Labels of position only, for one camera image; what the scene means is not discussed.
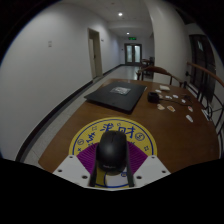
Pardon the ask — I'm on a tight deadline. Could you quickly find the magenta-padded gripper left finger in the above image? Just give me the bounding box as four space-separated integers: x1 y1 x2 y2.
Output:
52 142 101 188

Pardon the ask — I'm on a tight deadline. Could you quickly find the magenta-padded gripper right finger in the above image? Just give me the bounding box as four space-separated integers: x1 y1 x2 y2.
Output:
124 141 172 188

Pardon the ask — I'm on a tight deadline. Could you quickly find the black computer mouse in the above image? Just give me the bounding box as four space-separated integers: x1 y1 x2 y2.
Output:
95 130 129 176

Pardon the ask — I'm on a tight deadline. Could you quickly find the round yellow mouse pad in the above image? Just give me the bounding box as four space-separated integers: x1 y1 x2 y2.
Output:
68 116 158 189

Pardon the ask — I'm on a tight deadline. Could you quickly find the black closed laptop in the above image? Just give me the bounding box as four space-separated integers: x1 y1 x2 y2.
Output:
83 81 148 114

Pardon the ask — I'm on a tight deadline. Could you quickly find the wooden armchair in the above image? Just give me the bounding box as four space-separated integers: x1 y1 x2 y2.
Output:
135 65 185 88

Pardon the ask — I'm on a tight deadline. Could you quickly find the distant wooden chair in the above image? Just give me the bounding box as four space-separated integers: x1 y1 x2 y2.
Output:
141 57 155 68

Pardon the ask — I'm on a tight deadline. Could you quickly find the black railing with wooden handrail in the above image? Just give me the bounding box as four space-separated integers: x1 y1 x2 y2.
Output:
183 61 224 141

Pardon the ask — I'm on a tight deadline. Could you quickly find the glass double door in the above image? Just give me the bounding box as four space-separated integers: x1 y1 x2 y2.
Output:
124 43 143 66

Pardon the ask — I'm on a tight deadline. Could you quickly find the dark window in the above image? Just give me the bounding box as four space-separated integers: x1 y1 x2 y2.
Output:
188 34 218 101

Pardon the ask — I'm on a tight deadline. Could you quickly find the black cable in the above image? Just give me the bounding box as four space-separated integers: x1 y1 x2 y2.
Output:
158 97 194 108

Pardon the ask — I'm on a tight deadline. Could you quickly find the white wall door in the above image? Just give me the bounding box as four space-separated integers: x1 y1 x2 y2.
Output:
87 27 104 80

